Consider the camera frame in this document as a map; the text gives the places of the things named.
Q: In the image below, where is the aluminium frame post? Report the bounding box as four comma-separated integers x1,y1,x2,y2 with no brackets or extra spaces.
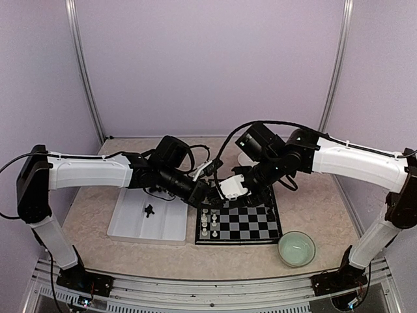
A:
65,0,106,144
318,0,354,132

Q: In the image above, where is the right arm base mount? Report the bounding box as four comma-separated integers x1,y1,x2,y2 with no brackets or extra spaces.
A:
310,265,368,296

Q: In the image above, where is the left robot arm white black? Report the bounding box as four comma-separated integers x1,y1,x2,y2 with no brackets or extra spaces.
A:
1,136,209,290

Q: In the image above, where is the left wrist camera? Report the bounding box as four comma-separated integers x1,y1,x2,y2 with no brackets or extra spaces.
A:
191,160,214,181

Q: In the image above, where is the white plastic compartment tray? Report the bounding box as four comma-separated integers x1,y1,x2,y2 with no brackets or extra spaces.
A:
107,189,188,246

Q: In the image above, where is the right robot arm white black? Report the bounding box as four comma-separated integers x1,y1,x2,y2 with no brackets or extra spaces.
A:
215,120,416,290

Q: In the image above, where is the black white chessboard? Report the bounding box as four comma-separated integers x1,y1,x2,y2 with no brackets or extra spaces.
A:
195,187,283,245

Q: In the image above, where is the front aluminium rail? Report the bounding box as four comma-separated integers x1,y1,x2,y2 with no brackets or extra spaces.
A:
19,259,402,312

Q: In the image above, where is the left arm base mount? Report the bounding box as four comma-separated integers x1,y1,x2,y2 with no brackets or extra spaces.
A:
57,265,114,297

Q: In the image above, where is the red white bowl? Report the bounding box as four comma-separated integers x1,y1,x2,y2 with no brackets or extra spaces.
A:
238,153,252,166

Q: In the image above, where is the right aluminium frame post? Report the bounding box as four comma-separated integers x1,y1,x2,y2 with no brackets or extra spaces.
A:
318,0,354,132

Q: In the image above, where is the green glass bowl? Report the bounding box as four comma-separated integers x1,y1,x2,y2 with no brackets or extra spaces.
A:
278,231,316,268

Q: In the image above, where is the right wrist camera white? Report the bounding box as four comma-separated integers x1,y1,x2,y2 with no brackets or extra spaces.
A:
219,174,251,200

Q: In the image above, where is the left aluminium frame post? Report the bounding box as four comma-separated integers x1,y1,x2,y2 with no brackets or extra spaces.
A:
65,0,106,144

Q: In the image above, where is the black chess pieces heap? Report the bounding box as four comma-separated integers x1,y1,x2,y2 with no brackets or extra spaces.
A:
144,204,155,218

